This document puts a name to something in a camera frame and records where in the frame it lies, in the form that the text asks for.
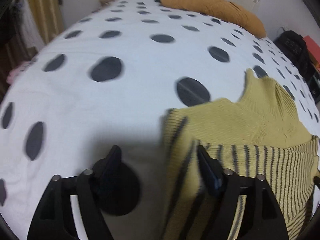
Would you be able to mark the white hanging garment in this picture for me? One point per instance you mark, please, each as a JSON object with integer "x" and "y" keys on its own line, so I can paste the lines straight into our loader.
{"x": 26, "y": 26}

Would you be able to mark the orange red box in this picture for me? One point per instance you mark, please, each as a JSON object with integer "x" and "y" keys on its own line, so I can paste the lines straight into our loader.
{"x": 313, "y": 51}

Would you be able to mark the mustard orange pillow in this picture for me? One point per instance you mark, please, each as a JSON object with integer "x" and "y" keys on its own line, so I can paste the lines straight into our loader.
{"x": 224, "y": 10}

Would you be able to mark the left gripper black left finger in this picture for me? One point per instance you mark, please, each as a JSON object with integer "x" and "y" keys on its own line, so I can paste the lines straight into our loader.
{"x": 95, "y": 189}

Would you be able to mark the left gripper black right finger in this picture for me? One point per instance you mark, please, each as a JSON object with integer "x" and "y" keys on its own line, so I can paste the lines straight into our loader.
{"x": 262, "y": 217}

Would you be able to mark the pink cloth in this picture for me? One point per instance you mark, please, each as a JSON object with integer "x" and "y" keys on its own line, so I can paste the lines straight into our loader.
{"x": 14, "y": 73}

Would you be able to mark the black backpack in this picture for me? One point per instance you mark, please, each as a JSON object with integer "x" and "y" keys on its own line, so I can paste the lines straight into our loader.
{"x": 293, "y": 46}

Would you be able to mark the yellow grey-striped knit sweater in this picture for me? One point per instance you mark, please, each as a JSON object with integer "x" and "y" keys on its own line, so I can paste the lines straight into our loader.
{"x": 259, "y": 134}

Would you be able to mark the yellow striped curtain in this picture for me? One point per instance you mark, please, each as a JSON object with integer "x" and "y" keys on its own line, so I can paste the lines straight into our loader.
{"x": 48, "y": 18}

